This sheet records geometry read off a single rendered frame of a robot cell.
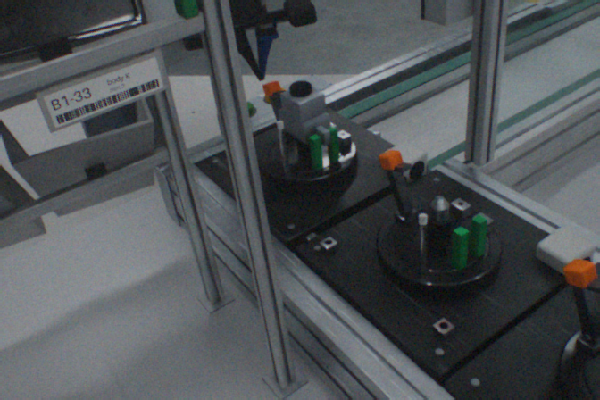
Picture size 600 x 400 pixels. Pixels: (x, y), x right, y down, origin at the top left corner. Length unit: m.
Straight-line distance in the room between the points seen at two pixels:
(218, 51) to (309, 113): 0.35
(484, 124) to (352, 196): 0.20
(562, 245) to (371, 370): 0.26
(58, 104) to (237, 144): 0.15
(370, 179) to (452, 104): 0.33
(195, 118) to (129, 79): 0.83
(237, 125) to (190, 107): 0.82
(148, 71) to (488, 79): 0.48
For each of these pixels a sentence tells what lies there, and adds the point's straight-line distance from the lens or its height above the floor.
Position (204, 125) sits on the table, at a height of 0.86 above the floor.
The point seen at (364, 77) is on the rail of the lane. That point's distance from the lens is 1.12.
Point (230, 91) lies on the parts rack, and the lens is 0.49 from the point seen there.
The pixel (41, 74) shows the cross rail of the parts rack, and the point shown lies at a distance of 0.43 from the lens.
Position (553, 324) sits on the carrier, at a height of 0.97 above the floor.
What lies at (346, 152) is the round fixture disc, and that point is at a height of 0.99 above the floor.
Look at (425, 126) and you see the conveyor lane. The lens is 1.05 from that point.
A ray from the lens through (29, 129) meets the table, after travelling 1.41.
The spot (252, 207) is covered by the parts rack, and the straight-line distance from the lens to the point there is 0.55.
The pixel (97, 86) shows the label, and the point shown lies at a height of 1.29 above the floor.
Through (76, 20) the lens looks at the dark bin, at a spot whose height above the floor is 1.32.
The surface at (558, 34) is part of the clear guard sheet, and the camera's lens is 0.93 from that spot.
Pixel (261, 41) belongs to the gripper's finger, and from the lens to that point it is 0.87.
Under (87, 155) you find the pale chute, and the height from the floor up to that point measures 1.16.
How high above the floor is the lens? 1.46
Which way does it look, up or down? 36 degrees down
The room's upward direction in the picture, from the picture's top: 7 degrees counter-clockwise
